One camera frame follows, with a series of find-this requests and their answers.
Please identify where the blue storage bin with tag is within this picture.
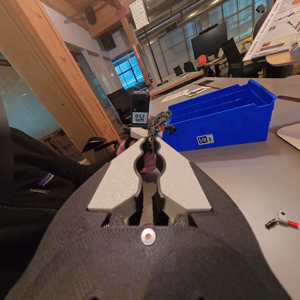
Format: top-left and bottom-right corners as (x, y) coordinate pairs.
(161, 103), (273, 152)

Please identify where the black chair armrest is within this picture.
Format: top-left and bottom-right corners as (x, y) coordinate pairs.
(82, 137), (119, 153)

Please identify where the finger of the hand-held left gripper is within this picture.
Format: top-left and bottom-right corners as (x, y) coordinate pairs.
(130, 128), (151, 139)

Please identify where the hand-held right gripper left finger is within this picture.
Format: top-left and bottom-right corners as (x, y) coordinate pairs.
(87, 138), (148, 224)

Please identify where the person's left hand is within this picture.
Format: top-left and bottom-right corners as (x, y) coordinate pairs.
(116, 139), (157, 174)

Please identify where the white connector with red axle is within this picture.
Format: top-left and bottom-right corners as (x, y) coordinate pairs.
(278, 211), (300, 228)

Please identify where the gridded window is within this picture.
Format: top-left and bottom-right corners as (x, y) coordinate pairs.
(112, 56), (144, 90)

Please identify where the printed instruction sheet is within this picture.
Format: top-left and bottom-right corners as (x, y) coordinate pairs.
(242, 0), (300, 62)

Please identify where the large wooden pillar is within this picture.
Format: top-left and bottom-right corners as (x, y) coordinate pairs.
(0, 0), (121, 164)

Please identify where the paper sheet with black figure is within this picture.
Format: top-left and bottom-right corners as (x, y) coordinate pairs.
(186, 86), (212, 98)

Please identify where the white stand base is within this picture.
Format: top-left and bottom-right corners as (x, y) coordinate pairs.
(277, 123), (300, 151)

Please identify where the paper sheet with red print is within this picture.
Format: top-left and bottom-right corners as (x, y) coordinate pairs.
(160, 89), (190, 103)

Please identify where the grey bent holed beam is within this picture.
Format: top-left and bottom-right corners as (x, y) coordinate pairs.
(147, 110), (173, 155)

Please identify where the wooden top desk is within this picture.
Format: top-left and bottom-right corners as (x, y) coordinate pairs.
(196, 57), (229, 78)

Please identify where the black sign pole stand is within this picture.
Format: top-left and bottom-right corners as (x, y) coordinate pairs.
(142, 26), (169, 88)

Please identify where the person's left forearm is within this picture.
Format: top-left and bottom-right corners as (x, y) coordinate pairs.
(77, 145), (122, 173)

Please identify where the white handwritten sign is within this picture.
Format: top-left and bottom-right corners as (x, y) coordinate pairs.
(128, 0), (150, 31)

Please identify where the large black monitor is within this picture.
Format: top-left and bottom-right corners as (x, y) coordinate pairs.
(190, 22), (228, 61)

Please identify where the slim wooden column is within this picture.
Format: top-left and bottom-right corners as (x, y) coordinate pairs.
(120, 16), (151, 88)

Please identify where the plain blue storage bin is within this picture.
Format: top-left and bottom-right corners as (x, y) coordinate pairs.
(168, 79), (278, 122)

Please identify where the black wall speaker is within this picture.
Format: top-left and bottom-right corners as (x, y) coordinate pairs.
(97, 32), (117, 52)

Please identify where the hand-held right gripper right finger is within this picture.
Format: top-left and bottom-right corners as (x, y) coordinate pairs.
(152, 137), (212, 223)

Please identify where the cardboard box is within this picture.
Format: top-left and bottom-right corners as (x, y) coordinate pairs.
(38, 127), (86, 163)

